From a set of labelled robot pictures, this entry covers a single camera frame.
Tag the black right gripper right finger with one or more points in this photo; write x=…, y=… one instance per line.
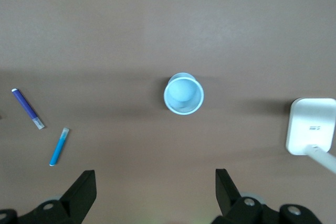
x=236, y=208

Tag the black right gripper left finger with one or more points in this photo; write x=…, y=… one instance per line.
x=71, y=203

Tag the blue marker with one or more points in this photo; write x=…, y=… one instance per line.
x=59, y=148

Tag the purple marker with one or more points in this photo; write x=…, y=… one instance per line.
x=26, y=106

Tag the white desk lamp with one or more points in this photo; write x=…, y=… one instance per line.
x=309, y=127

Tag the light blue cup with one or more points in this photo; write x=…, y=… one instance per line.
x=183, y=95

